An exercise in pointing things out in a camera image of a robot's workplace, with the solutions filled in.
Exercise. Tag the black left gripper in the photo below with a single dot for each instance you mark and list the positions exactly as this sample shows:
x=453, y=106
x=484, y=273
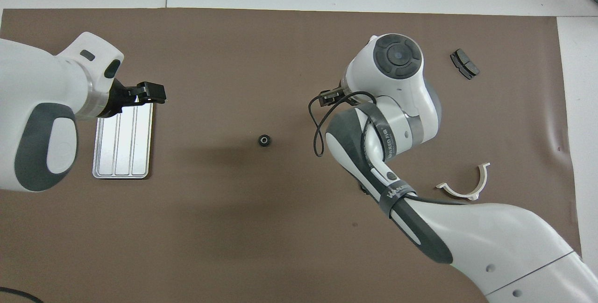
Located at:
x=117, y=100

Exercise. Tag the black bearing gear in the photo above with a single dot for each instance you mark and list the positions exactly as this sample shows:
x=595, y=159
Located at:
x=264, y=141

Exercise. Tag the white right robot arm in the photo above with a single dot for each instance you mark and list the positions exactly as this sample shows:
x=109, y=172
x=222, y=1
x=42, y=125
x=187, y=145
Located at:
x=397, y=83

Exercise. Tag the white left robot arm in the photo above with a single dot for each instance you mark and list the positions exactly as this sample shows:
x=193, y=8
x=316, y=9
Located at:
x=42, y=79

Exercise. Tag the silver metal tray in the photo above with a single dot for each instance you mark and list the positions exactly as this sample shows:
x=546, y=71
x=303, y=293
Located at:
x=122, y=153

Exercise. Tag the brown table mat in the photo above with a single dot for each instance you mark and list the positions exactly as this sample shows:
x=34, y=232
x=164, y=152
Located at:
x=280, y=60

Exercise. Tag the short wide grey brake pad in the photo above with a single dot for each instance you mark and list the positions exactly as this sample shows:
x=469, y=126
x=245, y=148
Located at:
x=466, y=64

